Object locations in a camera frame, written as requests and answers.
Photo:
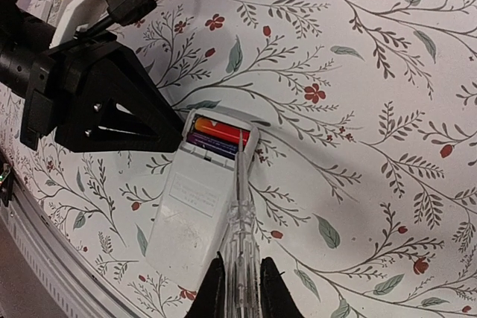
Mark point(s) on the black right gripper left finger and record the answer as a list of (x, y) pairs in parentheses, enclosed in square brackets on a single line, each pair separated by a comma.
[(210, 300)]

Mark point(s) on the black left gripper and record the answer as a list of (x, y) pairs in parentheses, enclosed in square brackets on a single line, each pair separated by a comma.
[(99, 96)]

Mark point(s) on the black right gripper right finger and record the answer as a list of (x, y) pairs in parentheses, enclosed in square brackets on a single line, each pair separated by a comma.
[(276, 300)]

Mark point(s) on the clear handle screwdriver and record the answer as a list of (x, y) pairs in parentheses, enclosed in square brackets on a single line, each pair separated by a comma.
[(240, 251)]

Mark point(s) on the white remote control back up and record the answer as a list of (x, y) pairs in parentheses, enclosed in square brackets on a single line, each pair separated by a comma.
[(191, 219)]

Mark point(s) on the white remote with display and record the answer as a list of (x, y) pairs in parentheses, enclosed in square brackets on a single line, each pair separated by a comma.
[(49, 10)]

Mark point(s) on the red orange battery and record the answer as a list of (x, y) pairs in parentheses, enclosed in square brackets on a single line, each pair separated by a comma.
[(219, 130)]

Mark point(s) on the purple battery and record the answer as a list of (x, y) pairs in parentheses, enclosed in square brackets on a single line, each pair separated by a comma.
[(212, 144)]

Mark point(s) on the floral tablecloth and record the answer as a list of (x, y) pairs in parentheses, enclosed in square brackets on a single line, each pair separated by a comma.
[(364, 176)]

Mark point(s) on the front aluminium rail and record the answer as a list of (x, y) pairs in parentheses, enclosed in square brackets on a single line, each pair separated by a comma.
[(41, 275)]

